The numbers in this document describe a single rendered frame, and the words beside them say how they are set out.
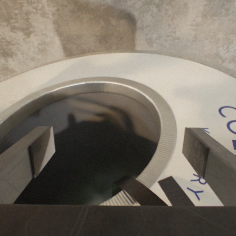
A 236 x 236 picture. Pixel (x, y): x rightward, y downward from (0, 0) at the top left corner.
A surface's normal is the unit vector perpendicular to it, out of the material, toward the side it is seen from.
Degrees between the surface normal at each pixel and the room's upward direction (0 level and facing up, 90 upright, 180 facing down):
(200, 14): 0
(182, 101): 90
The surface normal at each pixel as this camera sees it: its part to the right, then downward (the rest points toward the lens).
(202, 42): -0.12, 0.65
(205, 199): -0.13, -0.76
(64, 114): 0.48, 0.52
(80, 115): 0.23, 0.60
